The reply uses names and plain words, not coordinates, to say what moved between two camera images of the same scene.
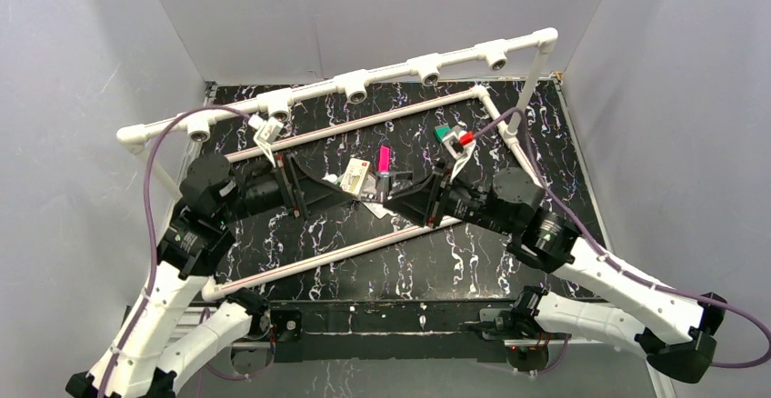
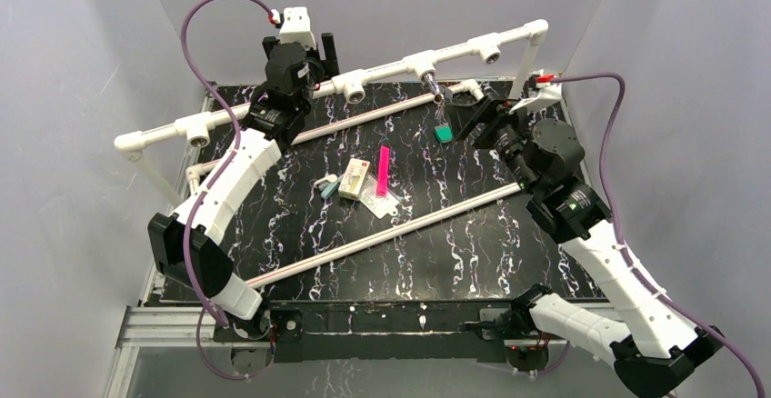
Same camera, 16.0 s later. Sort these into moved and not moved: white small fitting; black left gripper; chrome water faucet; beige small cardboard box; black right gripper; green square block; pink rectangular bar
Moved: black right gripper; black left gripper; chrome water faucet
Not moved: pink rectangular bar; green square block; beige small cardboard box; white small fitting
